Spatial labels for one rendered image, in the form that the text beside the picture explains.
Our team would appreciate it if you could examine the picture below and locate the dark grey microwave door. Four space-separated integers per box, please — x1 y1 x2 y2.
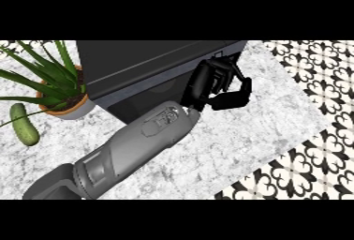
86 40 251 126

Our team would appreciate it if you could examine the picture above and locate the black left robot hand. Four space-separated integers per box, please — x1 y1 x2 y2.
180 57 255 113

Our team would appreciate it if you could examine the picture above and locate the dark grey microwave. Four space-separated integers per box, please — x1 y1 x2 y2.
75 40 251 126

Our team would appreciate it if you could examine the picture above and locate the terracotta plant pot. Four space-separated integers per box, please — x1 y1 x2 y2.
35 64 99 121

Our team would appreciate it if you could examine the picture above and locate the green cucumber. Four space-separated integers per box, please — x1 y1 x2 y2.
9 102 41 147

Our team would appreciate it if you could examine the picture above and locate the green spiky leaf plant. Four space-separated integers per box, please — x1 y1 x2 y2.
0 40 89 128

